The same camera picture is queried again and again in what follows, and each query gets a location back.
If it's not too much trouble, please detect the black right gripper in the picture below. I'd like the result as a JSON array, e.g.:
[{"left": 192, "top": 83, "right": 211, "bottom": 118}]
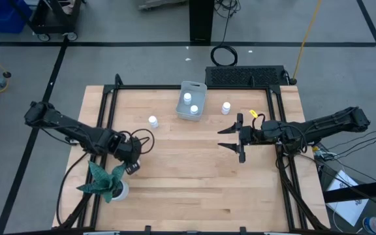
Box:
[{"left": 217, "top": 113, "right": 266, "bottom": 164}]

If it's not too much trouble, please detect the white plastic basket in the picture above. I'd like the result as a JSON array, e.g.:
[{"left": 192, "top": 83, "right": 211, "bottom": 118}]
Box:
[{"left": 175, "top": 80, "right": 208, "bottom": 121}]

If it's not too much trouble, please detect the green plant in white pot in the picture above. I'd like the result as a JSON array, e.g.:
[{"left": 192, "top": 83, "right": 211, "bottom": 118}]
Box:
[{"left": 76, "top": 160, "right": 130, "bottom": 204}]

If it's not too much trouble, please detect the white power adapter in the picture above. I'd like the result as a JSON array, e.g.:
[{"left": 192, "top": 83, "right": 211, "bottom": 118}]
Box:
[{"left": 311, "top": 146, "right": 331, "bottom": 161}]

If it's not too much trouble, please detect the black pillar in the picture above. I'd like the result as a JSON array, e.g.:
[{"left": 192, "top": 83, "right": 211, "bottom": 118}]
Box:
[{"left": 189, "top": 0, "right": 215, "bottom": 42}]

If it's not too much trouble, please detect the white printed paper sheet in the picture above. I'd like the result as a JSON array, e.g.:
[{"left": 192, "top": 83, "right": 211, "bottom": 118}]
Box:
[{"left": 324, "top": 169, "right": 370, "bottom": 228}]

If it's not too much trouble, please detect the black metal beam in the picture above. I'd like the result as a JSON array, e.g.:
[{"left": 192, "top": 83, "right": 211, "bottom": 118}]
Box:
[{"left": 323, "top": 178, "right": 376, "bottom": 204}]

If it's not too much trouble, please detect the black wheeled cart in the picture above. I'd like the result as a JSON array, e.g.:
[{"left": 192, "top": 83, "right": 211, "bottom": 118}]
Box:
[{"left": 10, "top": 0, "right": 84, "bottom": 42}]

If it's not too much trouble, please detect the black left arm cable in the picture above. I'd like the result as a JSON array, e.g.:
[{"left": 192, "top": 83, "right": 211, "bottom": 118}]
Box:
[{"left": 122, "top": 128, "right": 155, "bottom": 155}]

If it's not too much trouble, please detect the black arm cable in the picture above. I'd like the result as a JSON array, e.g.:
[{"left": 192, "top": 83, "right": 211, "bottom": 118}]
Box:
[
  {"left": 251, "top": 112, "right": 268, "bottom": 131},
  {"left": 122, "top": 128, "right": 155, "bottom": 155}
]

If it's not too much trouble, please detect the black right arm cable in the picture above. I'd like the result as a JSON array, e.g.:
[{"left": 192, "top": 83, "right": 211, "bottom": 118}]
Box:
[{"left": 251, "top": 112, "right": 268, "bottom": 131}]

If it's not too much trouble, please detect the black metal table frame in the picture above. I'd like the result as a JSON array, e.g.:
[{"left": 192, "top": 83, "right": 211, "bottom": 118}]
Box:
[{"left": 52, "top": 73, "right": 331, "bottom": 235}]

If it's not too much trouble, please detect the coiled black cable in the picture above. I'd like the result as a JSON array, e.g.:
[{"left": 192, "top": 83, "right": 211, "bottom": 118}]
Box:
[{"left": 210, "top": 9, "right": 239, "bottom": 67}]

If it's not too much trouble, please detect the thick black cable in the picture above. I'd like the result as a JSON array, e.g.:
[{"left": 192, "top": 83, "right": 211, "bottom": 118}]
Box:
[{"left": 55, "top": 151, "right": 90, "bottom": 228}]

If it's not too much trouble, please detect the yellow hanging cable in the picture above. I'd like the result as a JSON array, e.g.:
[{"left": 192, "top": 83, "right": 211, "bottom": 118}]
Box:
[{"left": 289, "top": 0, "right": 323, "bottom": 85}]

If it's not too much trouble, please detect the thin black cable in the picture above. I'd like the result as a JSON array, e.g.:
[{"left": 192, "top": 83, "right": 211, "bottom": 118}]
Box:
[{"left": 324, "top": 123, "right": 376, "bottom": 157}]

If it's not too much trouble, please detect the grey metal base plate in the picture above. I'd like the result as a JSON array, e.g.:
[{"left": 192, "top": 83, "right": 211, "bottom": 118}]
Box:
[{"left": 138, "top": 0, "right": 189, "bottom": 10}]

